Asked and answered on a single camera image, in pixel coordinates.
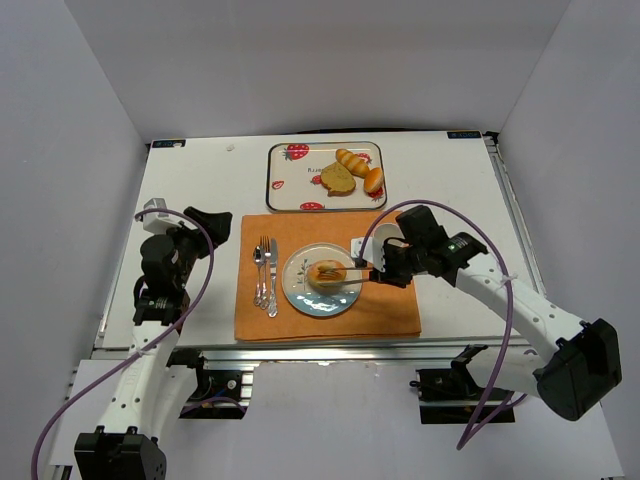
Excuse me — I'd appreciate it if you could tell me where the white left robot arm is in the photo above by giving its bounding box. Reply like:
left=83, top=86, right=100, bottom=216
left=74, top=205, right=232, bottom=479

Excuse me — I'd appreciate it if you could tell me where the ceramic plate with plant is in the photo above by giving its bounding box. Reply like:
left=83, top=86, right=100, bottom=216
left=281, top=243, right=363, bottom=318

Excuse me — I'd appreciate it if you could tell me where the right blue table label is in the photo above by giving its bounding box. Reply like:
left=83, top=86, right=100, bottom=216
left=446, top=130, right=483, bottom=140

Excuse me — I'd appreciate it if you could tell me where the yellow mug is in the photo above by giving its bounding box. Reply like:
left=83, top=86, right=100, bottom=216
left=373, top=223, right=405, bottom=247

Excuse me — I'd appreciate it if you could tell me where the small oval bread roll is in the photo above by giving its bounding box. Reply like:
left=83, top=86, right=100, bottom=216
left=363, top=167, right=384, bottom=194

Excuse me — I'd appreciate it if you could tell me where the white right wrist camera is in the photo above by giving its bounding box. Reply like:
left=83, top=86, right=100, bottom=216
left=350, top=237, right=385, bottom=272

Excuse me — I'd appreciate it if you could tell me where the blue table label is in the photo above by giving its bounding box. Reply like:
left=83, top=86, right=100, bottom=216
left=151, top=139, right=186, bottom=149
left=446, top=130, right=483, bottom=140

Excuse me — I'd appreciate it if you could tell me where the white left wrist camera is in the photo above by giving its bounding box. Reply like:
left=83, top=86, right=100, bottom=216
left=134, top=197, right=180, bottom=235

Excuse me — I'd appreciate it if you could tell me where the silver spoon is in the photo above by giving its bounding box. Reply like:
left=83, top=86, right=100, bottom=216
left=253, top=245, right=264, bottom=306

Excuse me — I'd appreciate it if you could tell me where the aluminium table frame rail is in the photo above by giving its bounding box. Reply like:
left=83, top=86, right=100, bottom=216
left=92, top=335, right=536, bottom=365

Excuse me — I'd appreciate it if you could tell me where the brown bread slice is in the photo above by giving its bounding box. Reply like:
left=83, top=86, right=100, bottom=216
left=320, top=162, right=356, bottom=197

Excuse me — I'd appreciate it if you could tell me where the left blue table label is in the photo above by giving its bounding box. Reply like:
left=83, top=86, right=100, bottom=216
left=151, top=139, right=186, bottom=149

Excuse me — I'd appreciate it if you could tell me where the silver knife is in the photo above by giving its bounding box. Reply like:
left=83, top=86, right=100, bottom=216
left=267, top=238, right=278, bottom=318

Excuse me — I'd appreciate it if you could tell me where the silver fork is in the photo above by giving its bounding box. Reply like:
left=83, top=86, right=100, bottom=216
left=259, top=236, right=271, bottom=310

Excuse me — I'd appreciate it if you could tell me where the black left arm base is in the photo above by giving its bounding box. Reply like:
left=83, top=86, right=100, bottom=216
left=167, top=349, right=248, bottom=420

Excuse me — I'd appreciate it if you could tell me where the striped long bread roll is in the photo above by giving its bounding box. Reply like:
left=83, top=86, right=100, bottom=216
left=335, top=149, right=370, bottom=178

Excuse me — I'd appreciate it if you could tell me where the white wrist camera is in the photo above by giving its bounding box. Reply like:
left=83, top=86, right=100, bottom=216
left=350, top=237, right=385, bottom=272
left=134, top=197, right=180, bottom=235

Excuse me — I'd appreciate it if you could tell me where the glazed donut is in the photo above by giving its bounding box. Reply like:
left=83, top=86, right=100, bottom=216
left=306, top=260, right=346, bottom=291

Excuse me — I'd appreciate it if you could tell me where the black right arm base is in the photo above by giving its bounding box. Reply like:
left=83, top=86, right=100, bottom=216
left=409, top=344, right=488, bottom=425

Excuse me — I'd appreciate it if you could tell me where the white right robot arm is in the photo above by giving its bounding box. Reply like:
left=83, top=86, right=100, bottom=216
left=350, top=200, right=622, bottom=421

